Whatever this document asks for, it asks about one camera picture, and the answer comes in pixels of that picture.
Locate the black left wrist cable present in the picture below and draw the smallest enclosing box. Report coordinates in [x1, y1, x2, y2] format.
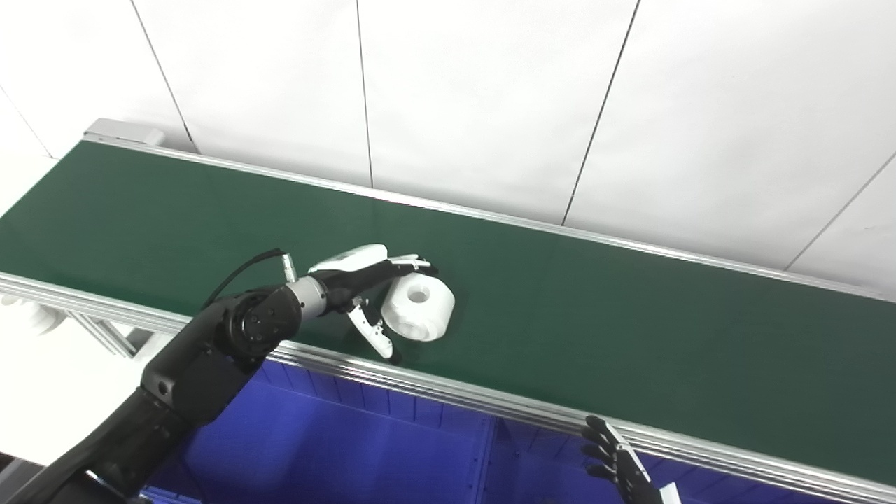
[202, 248, 299, 309]

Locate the blue plastic bin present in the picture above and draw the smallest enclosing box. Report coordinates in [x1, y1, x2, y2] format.
[482, 416, 844, 504]
[143, 360, 495, 504]

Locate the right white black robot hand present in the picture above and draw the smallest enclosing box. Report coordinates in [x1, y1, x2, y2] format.
[580, 414, 682, 504]

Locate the white round plastic part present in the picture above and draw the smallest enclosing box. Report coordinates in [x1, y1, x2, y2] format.
[381, 272, 456, 343]

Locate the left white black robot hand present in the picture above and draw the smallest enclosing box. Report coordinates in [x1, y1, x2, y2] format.
[309, 244, 440, 362]

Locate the green conveyor belt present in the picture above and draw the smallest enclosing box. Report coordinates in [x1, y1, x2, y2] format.
[0, 140, 896, 486]

